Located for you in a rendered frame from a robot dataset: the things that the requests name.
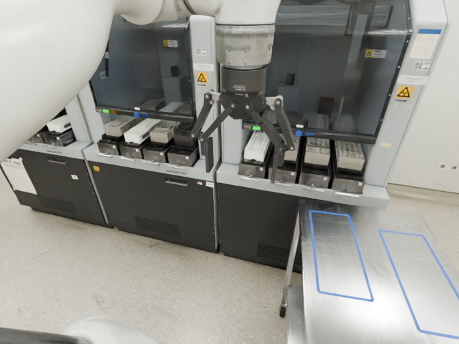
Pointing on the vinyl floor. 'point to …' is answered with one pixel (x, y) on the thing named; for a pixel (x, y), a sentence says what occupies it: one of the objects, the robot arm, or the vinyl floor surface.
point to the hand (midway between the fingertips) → (240, 169)
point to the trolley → (369, 278)
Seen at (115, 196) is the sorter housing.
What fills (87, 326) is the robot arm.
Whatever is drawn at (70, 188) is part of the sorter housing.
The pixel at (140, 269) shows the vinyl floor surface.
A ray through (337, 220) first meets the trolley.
